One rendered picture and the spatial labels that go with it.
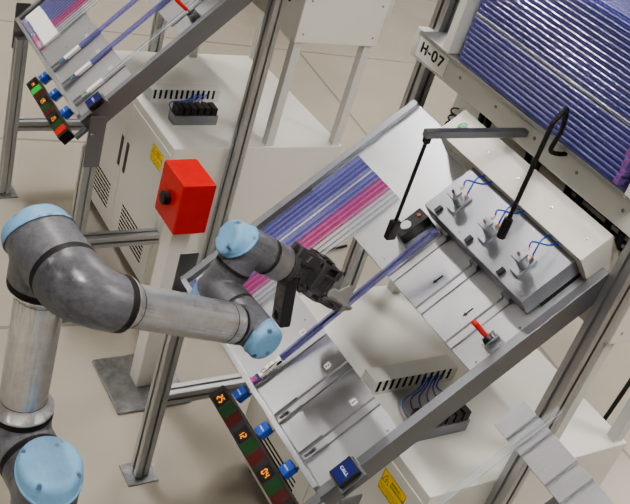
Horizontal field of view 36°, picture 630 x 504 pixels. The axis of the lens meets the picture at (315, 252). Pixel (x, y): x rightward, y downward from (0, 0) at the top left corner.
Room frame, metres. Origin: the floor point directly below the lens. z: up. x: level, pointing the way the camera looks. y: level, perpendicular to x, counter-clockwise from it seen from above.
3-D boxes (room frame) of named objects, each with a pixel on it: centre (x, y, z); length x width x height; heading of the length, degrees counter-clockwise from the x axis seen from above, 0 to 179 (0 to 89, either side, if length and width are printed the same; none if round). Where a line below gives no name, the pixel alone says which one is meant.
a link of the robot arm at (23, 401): (1.25, 0.41, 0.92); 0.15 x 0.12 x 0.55; 46
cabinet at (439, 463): (2.01, -0.43, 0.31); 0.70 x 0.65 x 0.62; 40
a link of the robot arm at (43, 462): (1.16, 0.32, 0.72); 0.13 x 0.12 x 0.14; 46
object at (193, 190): (2.26, 0.39, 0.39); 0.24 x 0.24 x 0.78; 40
